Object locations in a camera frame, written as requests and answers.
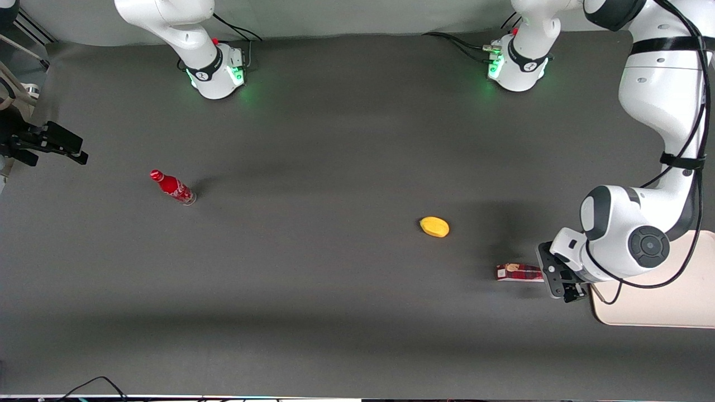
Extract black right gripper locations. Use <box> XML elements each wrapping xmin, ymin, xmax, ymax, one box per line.
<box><xmin>0</xmin><ymin>107</ymin><xmax>89</xmax><ymax>168</ymax></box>

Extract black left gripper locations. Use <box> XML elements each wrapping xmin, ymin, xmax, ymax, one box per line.
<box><xmin>536</xmin><ymin>241</ymin><xmax>589</xmax><ymax>304</ymax></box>

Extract red cookie box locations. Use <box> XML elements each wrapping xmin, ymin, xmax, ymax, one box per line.
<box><xmin>496</xmin><ymin>262</ymin><xmax>545</xmax><ymax>283</ymax></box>

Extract beige rectangular tray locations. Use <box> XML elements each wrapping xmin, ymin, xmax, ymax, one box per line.
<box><xmin>589</xmin><ymin>229</ymin><xmax>715</xmax><ymax>329</ymax></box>

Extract red cola bottle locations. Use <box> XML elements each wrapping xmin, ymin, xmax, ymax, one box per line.
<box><xmin>149</xmin><ymin>169</ymin><xmax>197</xmax><ymax>206</ymax></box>

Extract yellow mango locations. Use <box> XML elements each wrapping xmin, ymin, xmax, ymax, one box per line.
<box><xmin>420</xmin><ymin>216</ymin><xmax>450</xmax><ymax>238</ymax></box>

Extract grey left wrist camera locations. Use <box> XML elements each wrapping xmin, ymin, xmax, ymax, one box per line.
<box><xmin>550</xmin><ymin>227</ymin><xmax>588</xmax><ymax>264</ymax></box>

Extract metal frame stand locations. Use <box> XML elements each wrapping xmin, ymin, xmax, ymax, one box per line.
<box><xmin>0</xmin><ymin>0</ymin><xmax>58</xmax><ymax>109</ymax></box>

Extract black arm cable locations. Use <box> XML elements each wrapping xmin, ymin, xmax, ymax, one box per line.
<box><xmin>583</xmin><ymin>0</ymin><xmax>712</xmax><ymax>305</ymax></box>

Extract black right base cables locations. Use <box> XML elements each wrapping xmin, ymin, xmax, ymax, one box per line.
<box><xmin>178</xmin><ymin>13</ymin><xmax>263</xmax><ymax>72</ymax></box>

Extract black base cables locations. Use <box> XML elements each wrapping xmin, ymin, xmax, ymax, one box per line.
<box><xmin>422</xmin><ymin>11</ymin><xmax>523</xmax><ymax>63</ymax></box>
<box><xmin>178</xmin><ymin>13</ymin><xmax>263</xmax><ymax>72</ymax></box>

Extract black table edge cable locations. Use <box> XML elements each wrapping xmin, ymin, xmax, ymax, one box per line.
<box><xmin>39</xmin><ymin>376</ymin><xmax>130</xmax><ymax>402</ymax></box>

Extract black left base cables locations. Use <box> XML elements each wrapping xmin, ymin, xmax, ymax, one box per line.
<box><xmin>422</xmin><ymin>11</ymin><xmax>523</xmax><ymax>63</ymax></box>

